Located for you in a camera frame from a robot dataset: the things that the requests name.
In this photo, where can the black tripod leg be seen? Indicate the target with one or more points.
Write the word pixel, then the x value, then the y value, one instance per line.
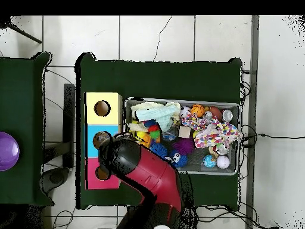
pixel 23 34

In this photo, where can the purple spiky toy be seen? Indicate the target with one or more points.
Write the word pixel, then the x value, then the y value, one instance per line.
pixel 183 146

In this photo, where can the white baseball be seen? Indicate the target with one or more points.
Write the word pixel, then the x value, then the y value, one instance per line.
pixel 223 162

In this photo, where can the plain wooden block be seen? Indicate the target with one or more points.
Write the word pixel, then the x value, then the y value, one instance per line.
pixel 184 132

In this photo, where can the cream knitted cloth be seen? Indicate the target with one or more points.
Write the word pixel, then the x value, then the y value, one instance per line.
pixel 143 105

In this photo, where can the shallow mesh bin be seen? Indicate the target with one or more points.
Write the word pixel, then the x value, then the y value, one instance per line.
pixel 214 172

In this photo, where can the colourful patterned cloth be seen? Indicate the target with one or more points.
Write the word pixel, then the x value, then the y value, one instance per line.
pixel 193 121
pixel 219 133

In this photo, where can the blue spiky ball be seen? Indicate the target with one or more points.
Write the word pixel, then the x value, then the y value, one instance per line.
pixel 180 159

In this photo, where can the purple bowl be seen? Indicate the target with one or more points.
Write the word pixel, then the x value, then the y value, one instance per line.
pixel 8 151

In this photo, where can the small orange basketball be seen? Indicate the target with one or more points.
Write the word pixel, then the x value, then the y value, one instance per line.
pixel 197 110

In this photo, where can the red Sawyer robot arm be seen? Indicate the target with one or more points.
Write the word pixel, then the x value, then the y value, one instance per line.
pixel 152 171

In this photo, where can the grey round foot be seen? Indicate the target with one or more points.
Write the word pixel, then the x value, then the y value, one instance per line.
pixel 56 177

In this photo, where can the small globe ball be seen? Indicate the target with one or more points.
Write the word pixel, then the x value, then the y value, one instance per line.
pixel 209 161

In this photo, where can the wooden box with three holes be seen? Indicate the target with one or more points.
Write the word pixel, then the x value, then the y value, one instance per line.
pixel 112 102

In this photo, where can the dark green side tablecloth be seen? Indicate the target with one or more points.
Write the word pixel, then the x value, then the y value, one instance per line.
pixel 21 95

